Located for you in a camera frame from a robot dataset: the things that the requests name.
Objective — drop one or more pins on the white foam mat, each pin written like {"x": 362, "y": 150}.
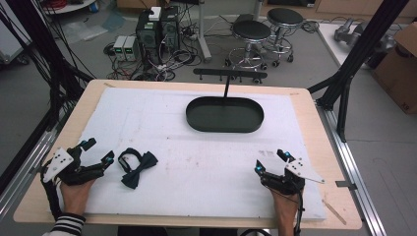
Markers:
{"x": 196, "y": 164}

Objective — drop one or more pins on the person's right hand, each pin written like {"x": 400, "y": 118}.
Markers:
{"x": 284, "y": 205}

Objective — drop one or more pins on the thin wooden stick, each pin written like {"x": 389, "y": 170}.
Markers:
{"x": 334, "y": 212}

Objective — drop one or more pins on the white box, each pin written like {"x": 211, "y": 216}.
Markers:
{"x": 155, "y": 13}

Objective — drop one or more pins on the black metal frame strut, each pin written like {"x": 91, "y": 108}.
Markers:
{"x": 359, "y": 55}
{"x": 42, "y": 52}

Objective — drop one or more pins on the grey machine part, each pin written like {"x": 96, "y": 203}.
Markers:
{"x": 355, "y": 32}

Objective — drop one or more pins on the grey power supply unit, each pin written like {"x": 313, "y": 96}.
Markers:
{"x": 119, "y": 47}
{"x": 131, "y": 47}

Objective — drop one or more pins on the cardboard box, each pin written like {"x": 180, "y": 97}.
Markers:
{"x": 398, "y": 69}

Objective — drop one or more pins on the grey table leg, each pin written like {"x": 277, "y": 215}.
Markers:
{"x": 203, "y": 31}

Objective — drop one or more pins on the aluminium rail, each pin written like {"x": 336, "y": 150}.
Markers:
{"x": 352, "y": 164}
{"x": 26, "y": 164}

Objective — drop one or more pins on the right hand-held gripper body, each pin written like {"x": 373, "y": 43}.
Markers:
{"x": 290, "y": 182}

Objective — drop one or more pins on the black oval tray hook stand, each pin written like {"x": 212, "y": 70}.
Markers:
{"x": 225, "y": 115}

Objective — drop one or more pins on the black bow tie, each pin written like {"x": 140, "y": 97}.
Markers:
{"x": 137, "y": 167}

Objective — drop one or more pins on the grey tape piece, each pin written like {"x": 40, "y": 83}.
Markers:
{"x": 345, "y": 185}

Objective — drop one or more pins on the black round stool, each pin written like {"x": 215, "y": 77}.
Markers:
{"x": 284, "y": 19}
{"x": 251, "y": 36}

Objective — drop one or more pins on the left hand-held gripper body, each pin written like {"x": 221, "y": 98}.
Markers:
{"x": 67, "y": 170}

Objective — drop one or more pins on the black computer tower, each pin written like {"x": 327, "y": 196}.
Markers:
{"x": 170, "y": 29}
{"x": 149, "y": 34}

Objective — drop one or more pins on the person's left hand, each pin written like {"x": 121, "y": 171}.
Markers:
{"x": 76, "y": 196}

